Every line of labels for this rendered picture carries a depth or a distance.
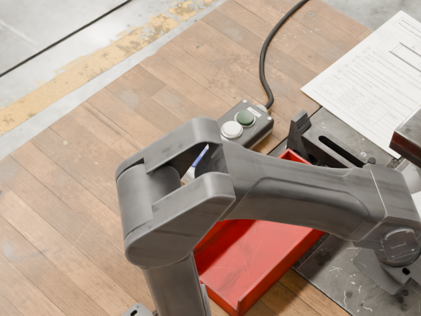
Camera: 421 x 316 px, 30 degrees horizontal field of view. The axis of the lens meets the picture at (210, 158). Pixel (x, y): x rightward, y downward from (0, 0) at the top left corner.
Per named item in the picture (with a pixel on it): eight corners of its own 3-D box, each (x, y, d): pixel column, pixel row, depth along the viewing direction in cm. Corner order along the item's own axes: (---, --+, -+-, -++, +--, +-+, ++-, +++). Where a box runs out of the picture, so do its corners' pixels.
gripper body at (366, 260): (446, 233, 97) (448, 225, 90) (393, 297, 97) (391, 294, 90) (403, 200, 99) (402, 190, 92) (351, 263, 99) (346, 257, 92)
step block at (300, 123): (284, 155, 128) (291, 119, 121) (296, 145, 129) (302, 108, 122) (316, 177, 125) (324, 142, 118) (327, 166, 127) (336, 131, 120)
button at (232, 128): (218, 135, 127) (219, 127, 126) (230, 125, 129) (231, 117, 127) (232, 145, 126) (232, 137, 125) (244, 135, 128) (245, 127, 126)
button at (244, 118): (232, 125, 129) (232, 116, 127) (243, 115, 130) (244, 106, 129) (245, 134, 128) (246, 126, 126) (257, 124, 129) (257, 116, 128)
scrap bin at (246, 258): (175, 269, 114) (175, 248, 109) (284, 170, 126) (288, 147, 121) (237, 321, 109) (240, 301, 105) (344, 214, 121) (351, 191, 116)
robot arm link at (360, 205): (411, 162, 84) (157, 106, 70) (441, 232, 79) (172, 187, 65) (345, 224, 92) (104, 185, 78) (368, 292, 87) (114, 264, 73)
